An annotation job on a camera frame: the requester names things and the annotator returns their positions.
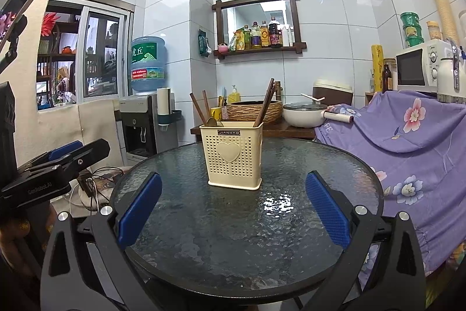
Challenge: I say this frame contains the white thermos kettle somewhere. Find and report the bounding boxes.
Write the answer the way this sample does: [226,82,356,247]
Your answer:
[437,58,466,105]

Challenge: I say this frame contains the white water dispenser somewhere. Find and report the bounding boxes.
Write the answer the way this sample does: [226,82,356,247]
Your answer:
[119,93,182,162]

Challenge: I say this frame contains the dark wooden wall shelf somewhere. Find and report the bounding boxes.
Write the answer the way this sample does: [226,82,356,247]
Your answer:
[212,0,307,59]

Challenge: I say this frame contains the yellow mug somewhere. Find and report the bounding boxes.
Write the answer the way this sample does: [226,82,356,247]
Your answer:
[210,107,222,121]

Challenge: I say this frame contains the blue water jug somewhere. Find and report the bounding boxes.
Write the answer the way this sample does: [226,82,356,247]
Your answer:
[130,36,167,93]

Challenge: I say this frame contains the brown rice cooker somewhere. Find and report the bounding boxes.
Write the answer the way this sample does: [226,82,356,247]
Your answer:
[312,79,353,106]

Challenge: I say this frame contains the cream plastic utensil holder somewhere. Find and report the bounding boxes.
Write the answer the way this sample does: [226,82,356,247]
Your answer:
[201,122,263,191]

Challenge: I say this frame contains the white frying pan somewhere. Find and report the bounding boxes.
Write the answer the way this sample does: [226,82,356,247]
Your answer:
[282,103,354,129]

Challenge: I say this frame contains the yellow soap bottle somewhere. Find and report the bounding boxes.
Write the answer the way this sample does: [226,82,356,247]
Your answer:
[227,85,241,104]

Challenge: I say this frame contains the white microwave oven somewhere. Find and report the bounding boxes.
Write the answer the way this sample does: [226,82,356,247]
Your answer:
[396,39,453,93]

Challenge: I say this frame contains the purple floral cloth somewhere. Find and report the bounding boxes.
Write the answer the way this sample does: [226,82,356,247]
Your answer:
[315,91,465,294]

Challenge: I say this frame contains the green bowl stack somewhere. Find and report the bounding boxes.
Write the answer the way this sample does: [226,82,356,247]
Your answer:
[400,12,424,47]

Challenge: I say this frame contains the round glass table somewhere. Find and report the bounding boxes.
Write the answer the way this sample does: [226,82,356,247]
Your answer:
[112,138,383,302]

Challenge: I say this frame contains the woven basket sink bowl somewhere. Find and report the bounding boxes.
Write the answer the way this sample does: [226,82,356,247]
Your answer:
[227,100,283,124]

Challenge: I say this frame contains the person's left hand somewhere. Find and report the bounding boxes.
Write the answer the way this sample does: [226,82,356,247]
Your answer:
[1,204,57,278]

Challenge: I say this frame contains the yellow wrapped roll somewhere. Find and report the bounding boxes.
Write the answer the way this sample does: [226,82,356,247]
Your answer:
[371,45,384,92]

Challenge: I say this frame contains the sliding glass window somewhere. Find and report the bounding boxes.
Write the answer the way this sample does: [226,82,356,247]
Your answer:
[36,0,135,110]

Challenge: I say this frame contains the paper cup roll holder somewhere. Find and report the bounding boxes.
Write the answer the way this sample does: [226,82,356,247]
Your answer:
[156,88,182,131]

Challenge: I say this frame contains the brown wooden chopstick pair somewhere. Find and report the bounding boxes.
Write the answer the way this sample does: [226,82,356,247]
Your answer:
[253,78,275,128]
[202,90,211,120]

